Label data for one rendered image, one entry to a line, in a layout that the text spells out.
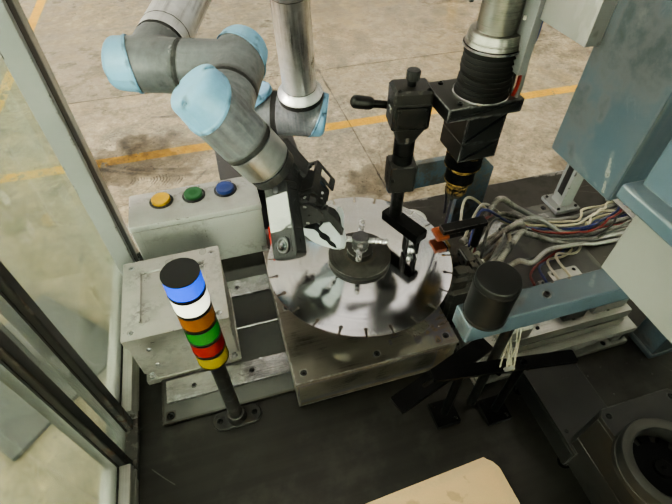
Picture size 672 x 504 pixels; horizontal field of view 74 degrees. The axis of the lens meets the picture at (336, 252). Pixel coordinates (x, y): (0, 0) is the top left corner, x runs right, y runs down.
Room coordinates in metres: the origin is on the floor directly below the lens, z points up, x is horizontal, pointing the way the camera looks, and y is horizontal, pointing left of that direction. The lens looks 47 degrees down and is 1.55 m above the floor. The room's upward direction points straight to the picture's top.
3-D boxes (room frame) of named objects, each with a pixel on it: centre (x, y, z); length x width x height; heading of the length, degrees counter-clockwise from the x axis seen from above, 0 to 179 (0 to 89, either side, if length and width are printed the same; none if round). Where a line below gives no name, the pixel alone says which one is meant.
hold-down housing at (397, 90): (0.58, -0.10, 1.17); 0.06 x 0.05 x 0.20; 97
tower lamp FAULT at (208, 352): (0.33, 0.18, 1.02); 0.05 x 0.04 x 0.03; 16
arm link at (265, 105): (1.10, 0.22, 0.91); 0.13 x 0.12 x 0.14; 85
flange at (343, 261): (0.54, -0.04, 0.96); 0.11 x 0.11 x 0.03
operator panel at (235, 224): (0.76, 0.31, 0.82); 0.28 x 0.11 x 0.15; 106
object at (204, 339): (0.33, 0.18, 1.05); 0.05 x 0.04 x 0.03; 16
